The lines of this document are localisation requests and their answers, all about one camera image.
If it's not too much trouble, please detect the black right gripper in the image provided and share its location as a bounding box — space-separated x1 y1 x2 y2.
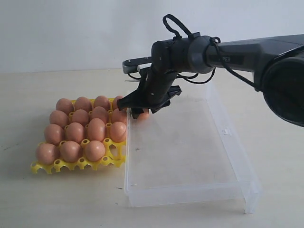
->
117 66 181 119

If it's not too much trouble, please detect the brown egg box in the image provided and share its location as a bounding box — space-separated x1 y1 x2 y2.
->
60 141 82 163
66 122 85 143
137 109 150 121

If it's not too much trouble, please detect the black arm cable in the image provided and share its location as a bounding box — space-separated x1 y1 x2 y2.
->
162 14 217 84

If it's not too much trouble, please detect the clear plastic container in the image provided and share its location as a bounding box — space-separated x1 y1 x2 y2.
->
124 83 261 214

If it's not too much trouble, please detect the brown egg column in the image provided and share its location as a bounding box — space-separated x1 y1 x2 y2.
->
44 124 65 146
36 143 60 165

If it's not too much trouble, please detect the brown egg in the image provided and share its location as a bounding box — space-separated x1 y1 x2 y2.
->
110 122 127 143
87 118 106 142
85 141 105 162

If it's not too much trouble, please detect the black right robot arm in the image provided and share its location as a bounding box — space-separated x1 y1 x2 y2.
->
117 33 304 126

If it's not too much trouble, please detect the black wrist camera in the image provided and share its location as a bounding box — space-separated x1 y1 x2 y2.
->
122 57 152 74

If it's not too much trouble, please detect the yellow plastic egg tray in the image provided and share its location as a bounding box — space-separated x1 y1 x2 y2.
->
31 98 126 174

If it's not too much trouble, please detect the brown egg tray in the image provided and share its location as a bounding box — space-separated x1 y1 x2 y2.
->
49 110 69 129
74 96 92 112
93 95 111 111
111 108 127 124
91 106 109 123
56 98 74 115
71 109 90 126
112 95 123 110

